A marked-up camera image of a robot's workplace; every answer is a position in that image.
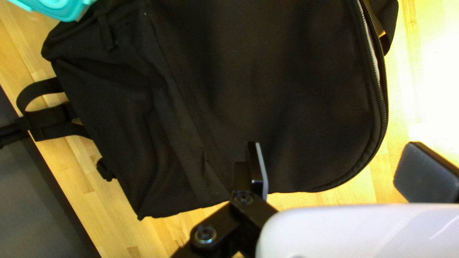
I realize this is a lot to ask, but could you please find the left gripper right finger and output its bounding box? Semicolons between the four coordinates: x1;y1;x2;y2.
393;141;459;204

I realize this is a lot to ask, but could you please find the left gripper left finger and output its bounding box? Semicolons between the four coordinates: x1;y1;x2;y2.
170;141;278;258

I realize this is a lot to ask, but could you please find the black backpack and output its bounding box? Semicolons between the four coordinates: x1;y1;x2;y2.
0;0;399;220

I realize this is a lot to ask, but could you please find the translucent teal lunch box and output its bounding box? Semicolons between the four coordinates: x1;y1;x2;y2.
7;0;98;23

